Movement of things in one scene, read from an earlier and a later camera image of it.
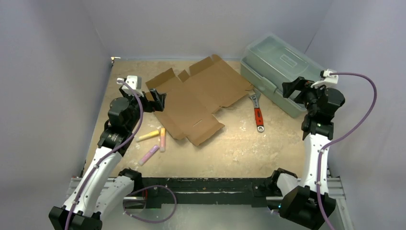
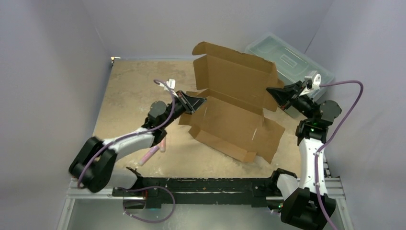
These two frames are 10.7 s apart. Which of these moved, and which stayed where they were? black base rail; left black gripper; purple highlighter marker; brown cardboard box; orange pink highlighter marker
Moved: left black gripper; brown cardboard box
Stayed: orange pink highlighter marker; purple highlighter marker; black base rail
